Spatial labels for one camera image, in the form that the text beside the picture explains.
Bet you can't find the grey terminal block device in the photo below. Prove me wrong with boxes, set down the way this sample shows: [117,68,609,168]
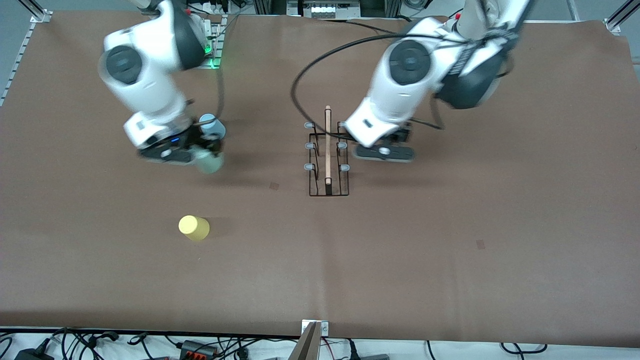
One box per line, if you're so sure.
[287,0,361,20]

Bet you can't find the tangled black cable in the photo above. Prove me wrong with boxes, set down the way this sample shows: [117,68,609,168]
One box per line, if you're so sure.
[54,327,121,352]

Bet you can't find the black box orange connectors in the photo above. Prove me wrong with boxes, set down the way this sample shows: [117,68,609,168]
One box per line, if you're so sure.
[179,340,219,359]

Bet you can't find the looped black cable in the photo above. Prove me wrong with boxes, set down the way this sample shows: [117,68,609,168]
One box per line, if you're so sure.
[500,342,549,355]

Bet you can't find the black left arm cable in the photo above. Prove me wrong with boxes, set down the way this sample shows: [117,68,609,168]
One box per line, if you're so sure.
[291,30,473,142]

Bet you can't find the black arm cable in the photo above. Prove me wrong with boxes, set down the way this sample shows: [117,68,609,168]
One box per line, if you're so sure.
[291,30,473,142]
[187,15,227,123]

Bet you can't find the black wire cup holder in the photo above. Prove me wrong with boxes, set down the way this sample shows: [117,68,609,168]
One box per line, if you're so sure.
[303,105,351,197]

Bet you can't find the black power adapter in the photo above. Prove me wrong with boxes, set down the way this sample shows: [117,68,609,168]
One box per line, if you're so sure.
[14,347,56,360]

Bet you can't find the light blue plastic cup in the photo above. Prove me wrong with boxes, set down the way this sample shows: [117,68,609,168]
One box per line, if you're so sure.
[199,114,227,141]

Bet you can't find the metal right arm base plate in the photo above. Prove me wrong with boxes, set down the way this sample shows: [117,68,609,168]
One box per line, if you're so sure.
[197,15,224,70]

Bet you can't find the aluminium corner profile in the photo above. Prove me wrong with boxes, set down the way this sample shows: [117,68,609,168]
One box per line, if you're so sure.
[604,0,640,35]

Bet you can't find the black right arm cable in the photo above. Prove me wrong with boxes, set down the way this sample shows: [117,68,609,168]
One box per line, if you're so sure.
[187,15,227,123]

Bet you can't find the black cable on table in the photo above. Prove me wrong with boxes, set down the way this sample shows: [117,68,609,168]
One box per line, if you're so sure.
[345,17,416,37]

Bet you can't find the yellow plastic cup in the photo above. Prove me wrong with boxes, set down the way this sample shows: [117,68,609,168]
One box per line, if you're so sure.
[178,215,211,242]

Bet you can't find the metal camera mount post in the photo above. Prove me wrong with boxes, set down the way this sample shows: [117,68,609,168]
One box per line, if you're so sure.
[289,320,330,360]

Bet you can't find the mint green plastic cup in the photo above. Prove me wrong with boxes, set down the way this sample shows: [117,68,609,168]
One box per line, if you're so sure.
[195,150,225,175]

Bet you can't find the brown paper table cover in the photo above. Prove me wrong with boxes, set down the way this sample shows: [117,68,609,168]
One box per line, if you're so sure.
[0,10,640,347]

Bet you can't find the white power strip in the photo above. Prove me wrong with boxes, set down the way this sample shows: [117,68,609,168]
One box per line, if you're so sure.
[200,0,234,15]

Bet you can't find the perforated aluminium rail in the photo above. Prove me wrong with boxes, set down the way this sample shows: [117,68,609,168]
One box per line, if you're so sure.
[0,0,53,107]

